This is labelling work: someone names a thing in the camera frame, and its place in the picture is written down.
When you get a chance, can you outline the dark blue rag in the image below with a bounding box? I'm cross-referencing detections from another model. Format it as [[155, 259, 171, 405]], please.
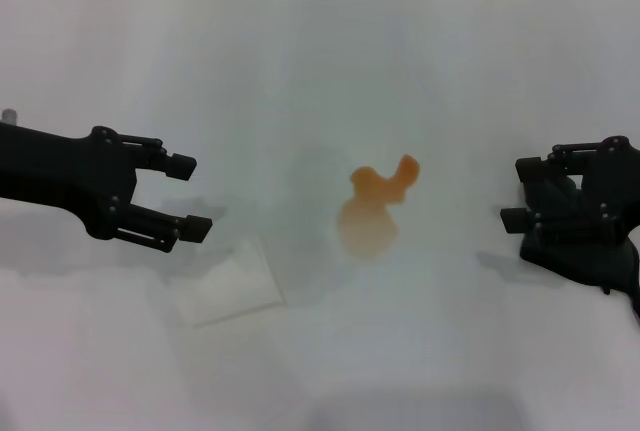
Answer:
[[517, 170, 640, 323]]

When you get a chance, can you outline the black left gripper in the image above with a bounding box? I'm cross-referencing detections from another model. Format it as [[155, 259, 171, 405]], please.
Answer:
[[0, 120, 214, 254]]

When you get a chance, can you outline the brown water stain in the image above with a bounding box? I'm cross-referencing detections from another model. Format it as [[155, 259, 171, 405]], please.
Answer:
[[335, 153, 422, 260]]

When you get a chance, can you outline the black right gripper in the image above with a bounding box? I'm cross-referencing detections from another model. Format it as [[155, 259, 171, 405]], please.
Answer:
[[499, 134, 640, 247]]

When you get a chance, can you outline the white paper cup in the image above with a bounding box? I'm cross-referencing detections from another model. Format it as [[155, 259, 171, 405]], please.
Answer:
[[172, 235, 289, 328]]

